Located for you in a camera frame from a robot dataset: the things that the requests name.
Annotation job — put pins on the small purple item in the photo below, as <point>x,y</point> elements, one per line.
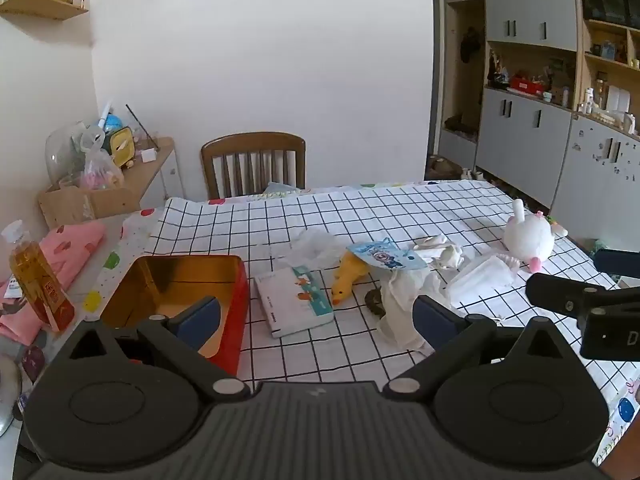
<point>32,362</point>

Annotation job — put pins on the pink printed cloth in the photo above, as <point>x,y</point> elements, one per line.
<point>70,245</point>

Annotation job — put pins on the wooden chair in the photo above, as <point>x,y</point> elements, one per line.
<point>252,147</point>

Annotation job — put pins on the blue white cloth on chair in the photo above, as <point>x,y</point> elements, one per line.
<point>282,188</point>

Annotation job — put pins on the glass jar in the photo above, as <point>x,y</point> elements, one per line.
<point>62,152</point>

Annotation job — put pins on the red storage box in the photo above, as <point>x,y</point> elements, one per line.
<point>526,85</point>

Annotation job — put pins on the yellow duck toy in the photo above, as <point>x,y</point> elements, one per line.
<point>346,280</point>

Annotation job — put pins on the bag of cotton swabs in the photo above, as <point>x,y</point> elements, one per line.
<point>477,280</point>

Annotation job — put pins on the white power adapter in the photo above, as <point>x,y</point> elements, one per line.
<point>148,155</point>

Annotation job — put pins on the large white cloth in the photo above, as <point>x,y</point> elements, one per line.
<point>400,305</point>

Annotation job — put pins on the clear plastic bag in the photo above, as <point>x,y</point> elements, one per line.
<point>317,247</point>

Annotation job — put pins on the red tin box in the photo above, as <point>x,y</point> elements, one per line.
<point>230,310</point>

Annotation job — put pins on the white printed tissue pack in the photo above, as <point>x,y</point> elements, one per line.
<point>292,305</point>

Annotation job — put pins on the orange drink bottle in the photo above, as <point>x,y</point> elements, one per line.
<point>37,280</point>

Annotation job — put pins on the plastic bag of small items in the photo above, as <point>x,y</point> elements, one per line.
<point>102,170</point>

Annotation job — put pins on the blue face mask packet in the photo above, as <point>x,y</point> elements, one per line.
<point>385,255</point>

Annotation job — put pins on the checkered tablecloth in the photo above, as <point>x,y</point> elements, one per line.
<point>400,210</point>

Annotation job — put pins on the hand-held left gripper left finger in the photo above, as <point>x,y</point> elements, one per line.
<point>200,319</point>

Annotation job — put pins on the small white crumpled cloth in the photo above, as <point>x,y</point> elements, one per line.
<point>442,251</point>

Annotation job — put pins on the cardboard box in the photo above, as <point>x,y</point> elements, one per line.
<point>75,207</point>

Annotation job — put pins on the thin black stick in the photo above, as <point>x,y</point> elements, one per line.
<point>142,127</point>

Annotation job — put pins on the white plush bunny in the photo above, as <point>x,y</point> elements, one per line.
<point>530,240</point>

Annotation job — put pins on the grey and wood wall cabinet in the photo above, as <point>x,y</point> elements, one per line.
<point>525,140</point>

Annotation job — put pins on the dark hanging bag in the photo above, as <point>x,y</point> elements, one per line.
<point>470,42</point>

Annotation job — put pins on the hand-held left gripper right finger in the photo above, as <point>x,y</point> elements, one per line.
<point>434,321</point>

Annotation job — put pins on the white side cabinet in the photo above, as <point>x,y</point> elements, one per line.
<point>167,180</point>

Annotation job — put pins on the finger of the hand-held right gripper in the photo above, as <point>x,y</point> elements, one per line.
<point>560,292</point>
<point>617,261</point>

